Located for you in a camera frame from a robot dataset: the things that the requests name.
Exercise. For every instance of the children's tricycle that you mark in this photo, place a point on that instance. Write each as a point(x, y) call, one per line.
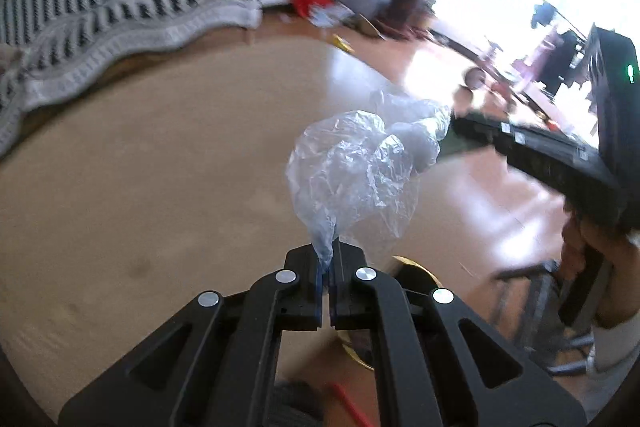
point(492, 82)

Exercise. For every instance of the clear plastic bag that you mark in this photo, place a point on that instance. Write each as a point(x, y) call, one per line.
point(350, 162)

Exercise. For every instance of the person's right hand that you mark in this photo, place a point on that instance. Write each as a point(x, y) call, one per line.
point(625, 272)

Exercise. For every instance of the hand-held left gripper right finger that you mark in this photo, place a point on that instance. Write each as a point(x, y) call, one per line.
point(340, 287)

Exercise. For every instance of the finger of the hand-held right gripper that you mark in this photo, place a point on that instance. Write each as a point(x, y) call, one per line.
point(540, 162)

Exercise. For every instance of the scattered papers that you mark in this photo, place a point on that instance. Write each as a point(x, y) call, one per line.
point(330, 14)

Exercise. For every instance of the striped sofa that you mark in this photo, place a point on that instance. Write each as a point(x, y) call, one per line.
point(125, 7)

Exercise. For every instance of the yellow floor item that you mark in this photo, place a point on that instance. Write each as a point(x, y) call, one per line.
point(344, 43)

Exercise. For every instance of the metal frame stool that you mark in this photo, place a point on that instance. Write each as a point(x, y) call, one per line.
point(537, 307)

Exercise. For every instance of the gold rimmed bin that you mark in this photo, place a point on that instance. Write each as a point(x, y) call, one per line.
point(417, 268)

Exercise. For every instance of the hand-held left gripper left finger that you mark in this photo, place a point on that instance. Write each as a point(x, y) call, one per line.
point(320, 279)

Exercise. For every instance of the red stick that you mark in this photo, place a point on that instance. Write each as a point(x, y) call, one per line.
point(350, 402)

